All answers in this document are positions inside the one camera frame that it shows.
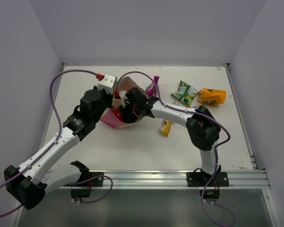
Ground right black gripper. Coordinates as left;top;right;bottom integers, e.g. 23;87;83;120
119;100;140;124

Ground magenta snack pack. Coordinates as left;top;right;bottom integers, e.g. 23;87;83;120
145;75;160;98

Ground pink and tan paper bag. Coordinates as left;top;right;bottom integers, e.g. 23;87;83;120
100;76;149;129

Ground red snack pack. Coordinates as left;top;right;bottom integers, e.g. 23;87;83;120
111;108;123;121

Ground yellow snack pack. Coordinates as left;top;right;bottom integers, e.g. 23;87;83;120
159;119;171;137

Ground green snack bag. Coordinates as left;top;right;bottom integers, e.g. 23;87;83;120
170;80;198;107

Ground orange snack bag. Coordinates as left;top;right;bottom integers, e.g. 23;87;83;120
197;88;227;106

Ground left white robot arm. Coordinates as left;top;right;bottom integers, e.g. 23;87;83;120
4;87;114;210

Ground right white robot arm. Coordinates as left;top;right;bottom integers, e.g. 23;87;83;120
119;87;221;186

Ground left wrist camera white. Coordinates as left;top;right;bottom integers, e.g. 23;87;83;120
98;74;117;95

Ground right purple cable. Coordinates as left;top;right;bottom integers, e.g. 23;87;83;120
115;71;231;190

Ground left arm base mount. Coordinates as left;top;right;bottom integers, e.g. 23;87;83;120
65;172;104;187

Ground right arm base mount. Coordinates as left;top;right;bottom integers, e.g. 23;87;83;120
186;167;230;187

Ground aluminium front rail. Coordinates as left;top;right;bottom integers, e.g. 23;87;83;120
21;169;270;190

